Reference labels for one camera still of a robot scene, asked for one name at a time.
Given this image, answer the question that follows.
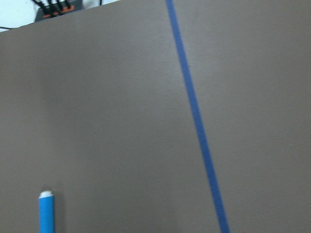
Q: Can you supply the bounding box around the blue marker pen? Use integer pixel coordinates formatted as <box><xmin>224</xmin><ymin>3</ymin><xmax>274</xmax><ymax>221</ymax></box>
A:
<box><xmin>38</xmin><ymin>191</ymin><xmax>55</xmax><ymax>233</ymax></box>

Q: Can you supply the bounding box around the brown paper table cover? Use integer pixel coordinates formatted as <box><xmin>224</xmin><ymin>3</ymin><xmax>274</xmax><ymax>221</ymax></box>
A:
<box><xmin>0</xmin><ymin>0</ymin><xmax>311</xmax><ymax>233</ymax></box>

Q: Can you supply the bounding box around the orange black cable hub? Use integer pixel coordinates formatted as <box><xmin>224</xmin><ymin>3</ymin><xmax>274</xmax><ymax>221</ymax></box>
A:
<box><xmin>32</xmin><ymin>0</ymin><xmax>84</xmax><ymax>22</ymax></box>

